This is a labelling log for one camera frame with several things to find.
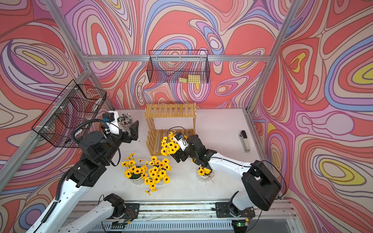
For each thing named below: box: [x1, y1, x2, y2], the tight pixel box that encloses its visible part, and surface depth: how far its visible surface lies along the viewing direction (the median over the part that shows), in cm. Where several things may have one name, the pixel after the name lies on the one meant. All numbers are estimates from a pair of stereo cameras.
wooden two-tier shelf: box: [143, 102, 197, 157], surface depth 85 cm
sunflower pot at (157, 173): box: [144, 155, 172, 196], surface depth 73 cm
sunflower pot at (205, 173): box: [197, 166, 215, 184], surface depth 76 cm
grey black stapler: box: [238, 130, 251, 153], surface depth 100 cm
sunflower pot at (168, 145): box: [160, 130, 180, 157], surface depth 73 cm
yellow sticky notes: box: [178, 74, 201, 84], surface depth 86 cm
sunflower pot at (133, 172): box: [120, 152, 149, 182], surface depth 75 cm
